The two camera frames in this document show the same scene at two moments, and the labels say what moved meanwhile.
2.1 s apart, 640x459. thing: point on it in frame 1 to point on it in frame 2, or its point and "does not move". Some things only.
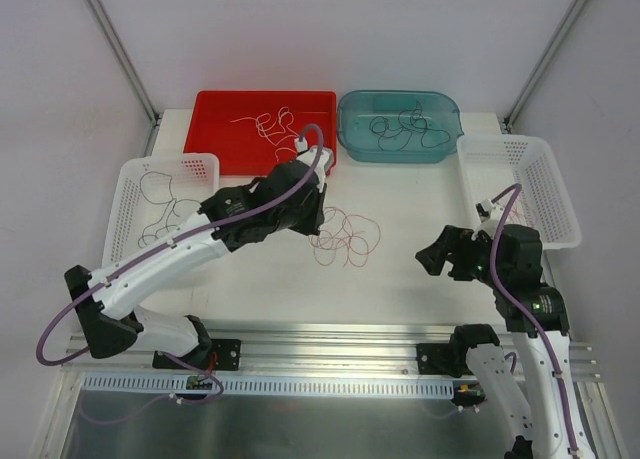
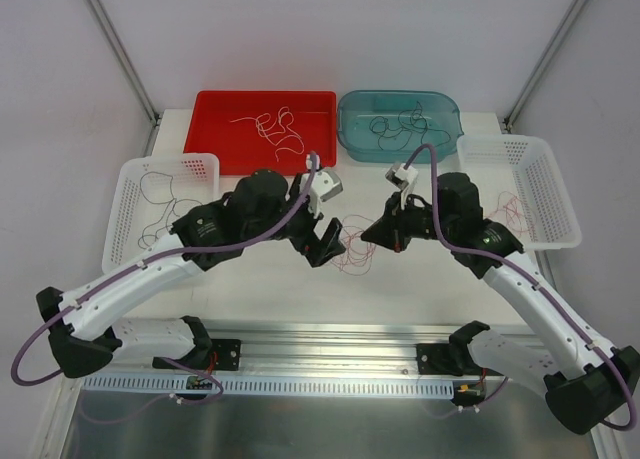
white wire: x=277 y=130 does not move
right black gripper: x=455 y=254 to x=397 y=224
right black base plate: x=433 y=358 does not move
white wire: x=276 y=130 does not move
